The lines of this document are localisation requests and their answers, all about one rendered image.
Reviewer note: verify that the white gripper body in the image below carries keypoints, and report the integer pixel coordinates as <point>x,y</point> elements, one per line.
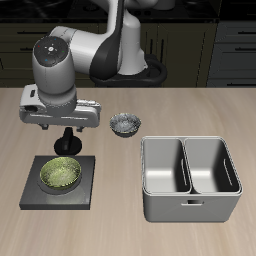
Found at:
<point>66,115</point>

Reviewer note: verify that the round black stove knob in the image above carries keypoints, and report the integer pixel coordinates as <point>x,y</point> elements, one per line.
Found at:
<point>68,144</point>

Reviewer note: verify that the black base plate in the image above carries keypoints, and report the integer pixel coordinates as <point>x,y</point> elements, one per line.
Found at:
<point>156,75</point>

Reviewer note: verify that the green bowl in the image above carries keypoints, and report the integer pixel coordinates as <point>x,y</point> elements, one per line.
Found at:
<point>60,173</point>

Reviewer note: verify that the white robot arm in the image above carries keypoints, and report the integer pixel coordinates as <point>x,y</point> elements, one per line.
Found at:
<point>83,50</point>

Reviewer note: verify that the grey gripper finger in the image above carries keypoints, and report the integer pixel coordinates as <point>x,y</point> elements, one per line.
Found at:
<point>80,128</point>
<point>43,126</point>

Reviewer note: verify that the dark grey stove plate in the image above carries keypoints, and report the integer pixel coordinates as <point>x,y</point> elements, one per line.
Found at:
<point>30,196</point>

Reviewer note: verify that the white two-bin basket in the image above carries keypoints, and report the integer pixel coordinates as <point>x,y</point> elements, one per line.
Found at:
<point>190,208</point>

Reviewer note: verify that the grey speckled bowl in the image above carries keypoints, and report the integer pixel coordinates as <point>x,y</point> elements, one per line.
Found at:
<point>125,124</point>

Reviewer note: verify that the dark kitchen cupboards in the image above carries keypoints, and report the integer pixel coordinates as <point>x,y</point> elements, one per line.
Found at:
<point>230,50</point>

